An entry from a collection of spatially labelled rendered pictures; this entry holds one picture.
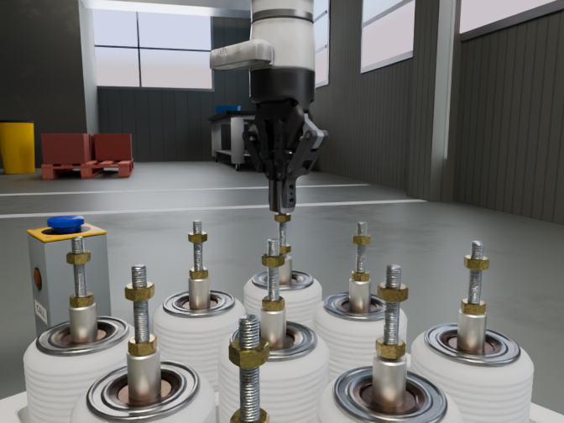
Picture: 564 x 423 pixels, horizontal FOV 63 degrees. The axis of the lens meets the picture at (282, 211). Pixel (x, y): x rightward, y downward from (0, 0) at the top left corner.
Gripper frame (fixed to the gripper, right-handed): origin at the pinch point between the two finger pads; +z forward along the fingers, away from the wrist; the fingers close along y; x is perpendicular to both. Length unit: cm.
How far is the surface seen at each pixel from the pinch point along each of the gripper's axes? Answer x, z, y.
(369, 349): 2.6, 12.9, -15.5
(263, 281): 2.5, 10.2, 0.6
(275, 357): 13.7, 10.1, -15.0
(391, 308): 11.7, 4.0, -24.1
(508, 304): -83, 35, 6
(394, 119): -290, -22, 190
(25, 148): -94, 6, 562
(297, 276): -2.2, 10.3, -0.4
